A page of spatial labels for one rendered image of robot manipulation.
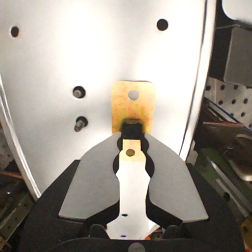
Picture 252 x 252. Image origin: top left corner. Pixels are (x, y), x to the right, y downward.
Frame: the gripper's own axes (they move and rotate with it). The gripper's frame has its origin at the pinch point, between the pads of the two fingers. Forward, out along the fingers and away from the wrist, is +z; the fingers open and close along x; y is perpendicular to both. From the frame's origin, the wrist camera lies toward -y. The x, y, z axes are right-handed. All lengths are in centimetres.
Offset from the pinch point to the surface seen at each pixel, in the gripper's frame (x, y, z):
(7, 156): -54, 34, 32
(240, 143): 14.8, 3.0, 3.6
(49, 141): -9.1, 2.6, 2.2
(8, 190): -21.6, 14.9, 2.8
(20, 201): -18.5, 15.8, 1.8
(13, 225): -19.1, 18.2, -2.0
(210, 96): 25.2, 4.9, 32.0
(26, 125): -11.6, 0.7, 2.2
